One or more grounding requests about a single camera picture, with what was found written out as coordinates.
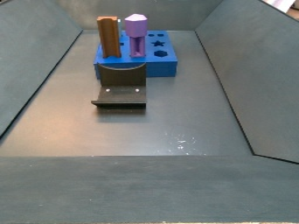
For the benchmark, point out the brown tall peg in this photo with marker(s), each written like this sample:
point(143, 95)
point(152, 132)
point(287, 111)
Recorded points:
point(108, 34)

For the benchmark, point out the small light blue peg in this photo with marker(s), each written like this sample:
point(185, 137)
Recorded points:
point(119, 26)

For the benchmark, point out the black curved holder stand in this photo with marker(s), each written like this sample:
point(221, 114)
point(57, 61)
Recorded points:
point(121, 87)

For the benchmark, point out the purple hexagon peg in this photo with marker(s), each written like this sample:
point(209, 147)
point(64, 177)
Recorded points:
point(136, 32)

